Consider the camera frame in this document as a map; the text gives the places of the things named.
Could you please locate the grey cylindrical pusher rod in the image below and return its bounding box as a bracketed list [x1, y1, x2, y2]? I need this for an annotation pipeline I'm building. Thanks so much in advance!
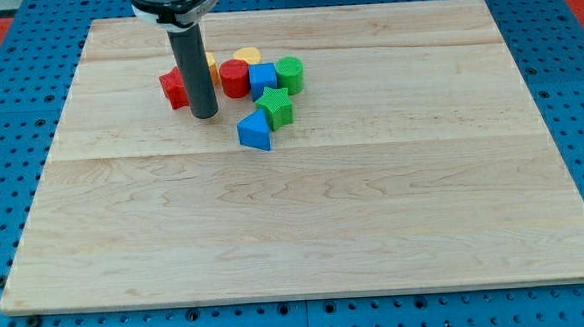
[168, 23, 218, 119]

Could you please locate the red star block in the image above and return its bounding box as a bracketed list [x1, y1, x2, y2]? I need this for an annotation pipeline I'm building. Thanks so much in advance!
[158, 66, 190, 110]

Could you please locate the green star block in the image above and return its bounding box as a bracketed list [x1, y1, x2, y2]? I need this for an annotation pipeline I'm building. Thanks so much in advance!
[255, 87, 294, 131]

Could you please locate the light wooden board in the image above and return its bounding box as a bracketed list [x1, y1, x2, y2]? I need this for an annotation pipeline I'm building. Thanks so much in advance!
[0, 0, 584, 316]

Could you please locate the orange block behind rod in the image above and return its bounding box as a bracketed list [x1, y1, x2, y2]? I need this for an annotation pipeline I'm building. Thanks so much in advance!
[205, 52, 221, 85]

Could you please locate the red cylinder block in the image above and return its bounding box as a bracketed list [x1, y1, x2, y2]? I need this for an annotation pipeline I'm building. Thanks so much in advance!
[219, 59, 250, 99]

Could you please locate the yellow heart block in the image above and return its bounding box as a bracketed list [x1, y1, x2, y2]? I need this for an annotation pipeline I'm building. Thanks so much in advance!
[232, 46, 262, 66]

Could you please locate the blue cube block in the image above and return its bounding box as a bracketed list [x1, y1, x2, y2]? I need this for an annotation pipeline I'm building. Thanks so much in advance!
[248, 62, 277, 101]

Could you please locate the green cylinder block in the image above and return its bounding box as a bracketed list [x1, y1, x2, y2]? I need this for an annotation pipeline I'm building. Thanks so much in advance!
[275, 56, 304, 96]

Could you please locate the blue triangular block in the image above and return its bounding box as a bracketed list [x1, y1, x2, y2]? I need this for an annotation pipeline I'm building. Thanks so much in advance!
[237, 109, 271, 151]

